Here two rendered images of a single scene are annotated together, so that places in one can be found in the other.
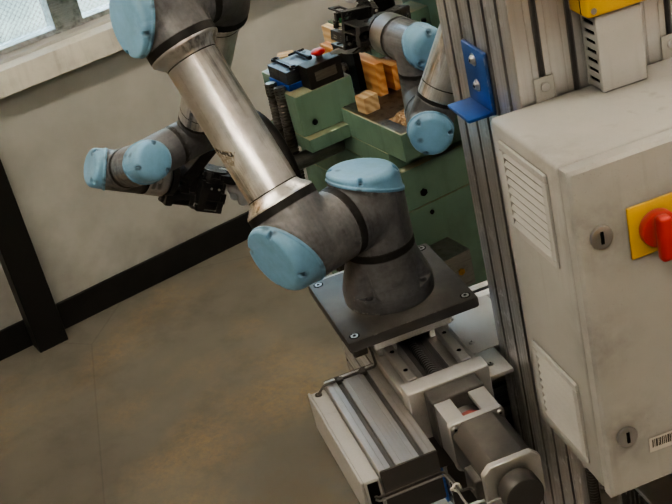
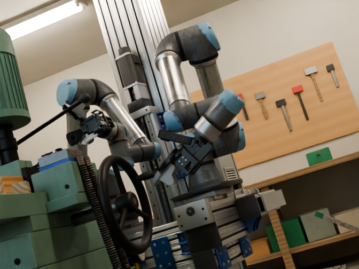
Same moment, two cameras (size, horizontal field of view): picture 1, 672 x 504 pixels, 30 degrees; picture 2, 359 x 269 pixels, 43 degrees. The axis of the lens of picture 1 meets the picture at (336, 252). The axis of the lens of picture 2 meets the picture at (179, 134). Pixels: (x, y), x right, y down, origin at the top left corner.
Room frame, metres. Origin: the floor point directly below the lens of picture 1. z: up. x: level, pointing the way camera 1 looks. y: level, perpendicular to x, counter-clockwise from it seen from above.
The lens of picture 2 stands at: (3.26, 1.06, 0.71)
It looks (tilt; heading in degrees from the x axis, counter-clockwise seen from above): 11 degrees up; 219
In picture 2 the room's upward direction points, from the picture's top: 17 degrees counter-clockwise
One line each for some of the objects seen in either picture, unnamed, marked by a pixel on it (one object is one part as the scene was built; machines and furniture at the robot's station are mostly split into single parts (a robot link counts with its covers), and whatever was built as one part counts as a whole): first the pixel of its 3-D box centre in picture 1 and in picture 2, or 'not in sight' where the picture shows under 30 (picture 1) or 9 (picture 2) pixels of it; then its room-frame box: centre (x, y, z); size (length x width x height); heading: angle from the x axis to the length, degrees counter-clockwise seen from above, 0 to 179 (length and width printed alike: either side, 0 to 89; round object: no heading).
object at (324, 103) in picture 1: (311, 98); (67, 183); (2.47, -0.03, 0.91); 0.15 x 0.14 x 0.09; 24
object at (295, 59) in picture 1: (304, 67); (63, 159); (2.46, -0.03, 0.99); 0.13 x 0.11 x 0.06; 24
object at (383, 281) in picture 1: (383, 264); (203, 175); (1.79, -0.07, 0.87); 0.15 x 0.15 x 0.10
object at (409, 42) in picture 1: (415, 45); (115, 132); (2.06, -0.22, 1.12); 0.11 x 0.08 x 0.09; 24
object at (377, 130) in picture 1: (350, 103); (46, 206); (2.50, -0.11, 0.87); 0.61 x 0.30 x 0.06; 24
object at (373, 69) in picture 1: (353, 67); (28, 188); (2.53, -0.13, 0.94); 0.23 x 0.02 x 0.07; 24
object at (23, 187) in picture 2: not in sight; (21, 189); (2.62, -0.03, 0.92); 0.04 x 0.04 x 0.03; 48
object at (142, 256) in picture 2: not in sight; (137, 256); (2.19, -0.13, 0.65); 0.06 x 0.04 x 0.08; 24
